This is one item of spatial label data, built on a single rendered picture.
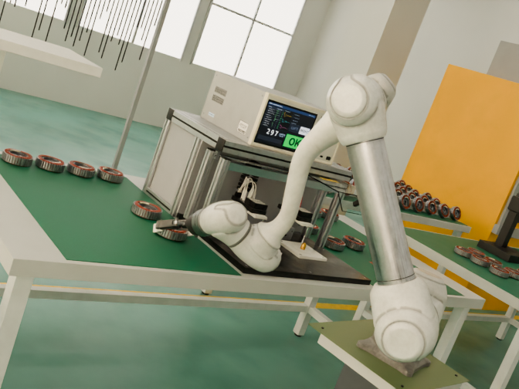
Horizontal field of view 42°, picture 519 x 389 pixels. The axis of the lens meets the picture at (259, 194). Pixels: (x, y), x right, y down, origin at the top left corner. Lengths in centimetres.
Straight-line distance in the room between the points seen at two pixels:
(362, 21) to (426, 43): 266
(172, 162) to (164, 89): 684
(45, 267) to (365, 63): 503
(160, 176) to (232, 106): 41
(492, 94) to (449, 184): 86
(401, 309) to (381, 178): 33
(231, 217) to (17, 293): 63
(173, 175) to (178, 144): 12
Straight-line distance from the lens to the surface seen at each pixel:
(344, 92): 168
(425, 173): 641
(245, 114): 256
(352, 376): 206
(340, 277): 255
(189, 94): 969
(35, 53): 237
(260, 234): 206
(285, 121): 256
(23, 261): 183
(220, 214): 200
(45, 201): 232
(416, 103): 907
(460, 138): 626
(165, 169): 272
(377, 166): 174
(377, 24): 657
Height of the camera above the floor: 144
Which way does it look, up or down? 11 degrees down
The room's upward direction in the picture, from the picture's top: 20 degrees clockwise
